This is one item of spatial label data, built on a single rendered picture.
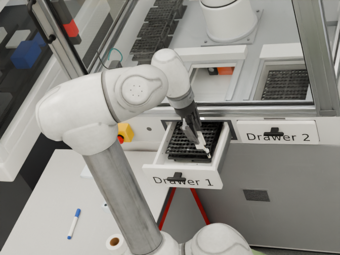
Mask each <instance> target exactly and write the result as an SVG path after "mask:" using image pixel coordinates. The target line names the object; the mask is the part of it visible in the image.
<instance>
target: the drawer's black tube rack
mask: <svg viewBox="0 0 340 255"><path fill-rule="evenodd" d="M201 123H202V125H201V126H200V127H201V128H203V130H202V131H201V133H202V135H203V137H204V140H205V142H206V145H204V147H205V148H206V149H209V150H210V156H211V158H208V156H207V155H193V154H169V155H168V159H173V160H174V161H176V160H191V161H194V160H206V161H210V162H211V160H212V157H213V154H214V151H215V148H216V145H217V143H218V139H219V136H220V133H221V130H222V127H223V124H224V122H201ZM182 125H183V122H180V123H179V122H177V124H176V127H175V129H174V132H173V134H172V137H171V139H170V142H169V144H168V147H167V149H168V148H169V147H170V148H169V150H171V149H184V150H187V151H188V150H203V149H197V148H196V146H195V144H194V141H189V140H188V138H187V136H186V135H185V133H184V132H183V131H182V130H181V129H180V127H181V126H182ZM177 126H178V127H177ZM176 129H177V130H176ZM174 134H175V135H174ZM173 137H174V138H173ZM172 140H173V141H172ZM171 141H172V142H171ZM170 144H171V145H170Z"/></svg>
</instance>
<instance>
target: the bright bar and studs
mask: <svg viewBox="0 0 340 255"><path fill-rule="evenodd" d="M184 165H190V166H212V164H211V163H184Z"/></svg>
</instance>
